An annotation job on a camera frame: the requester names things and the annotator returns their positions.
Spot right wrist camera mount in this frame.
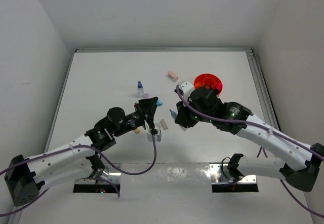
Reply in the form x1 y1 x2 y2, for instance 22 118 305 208
174 81 195 101

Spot metal base plate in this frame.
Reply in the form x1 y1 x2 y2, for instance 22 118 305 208
74 164 121 185
209 162 257 186

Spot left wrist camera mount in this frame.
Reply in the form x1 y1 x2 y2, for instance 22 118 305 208
145 121 161 142

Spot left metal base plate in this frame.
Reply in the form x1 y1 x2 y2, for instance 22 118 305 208
74 164 121 185

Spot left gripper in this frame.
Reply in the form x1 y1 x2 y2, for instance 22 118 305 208
113 96 157 136

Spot light blue marker cap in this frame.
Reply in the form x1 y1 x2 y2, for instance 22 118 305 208
156 100 163 107

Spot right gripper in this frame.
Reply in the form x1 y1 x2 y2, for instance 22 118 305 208
176 95 213 128

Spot pink mini stapler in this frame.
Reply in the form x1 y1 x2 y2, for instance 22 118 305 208
167 71 178 82

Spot orange round divided container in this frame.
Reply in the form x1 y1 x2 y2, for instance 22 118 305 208
194 73 223 92

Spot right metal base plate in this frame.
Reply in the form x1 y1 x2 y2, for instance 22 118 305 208
209 162 257 186

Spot pink highlighter marker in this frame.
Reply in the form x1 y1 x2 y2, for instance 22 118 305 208
215 83 223 93

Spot small blue-capped clear bottle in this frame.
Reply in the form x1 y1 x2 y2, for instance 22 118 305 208
137 81 144 98

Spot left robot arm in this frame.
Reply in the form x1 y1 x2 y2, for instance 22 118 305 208
1 97 160 207

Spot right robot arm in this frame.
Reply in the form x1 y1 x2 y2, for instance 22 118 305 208
175 82 323 192

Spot grey rectangular eraser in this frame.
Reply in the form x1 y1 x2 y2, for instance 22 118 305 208
160 119 168 130

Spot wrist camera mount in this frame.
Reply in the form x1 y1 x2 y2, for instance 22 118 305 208
145 121 161 142
174 81 195 101

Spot clear tape roll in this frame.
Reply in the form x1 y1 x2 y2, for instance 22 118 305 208
154 123 162 130

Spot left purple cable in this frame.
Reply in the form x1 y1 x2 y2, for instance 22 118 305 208
0 130 157 217

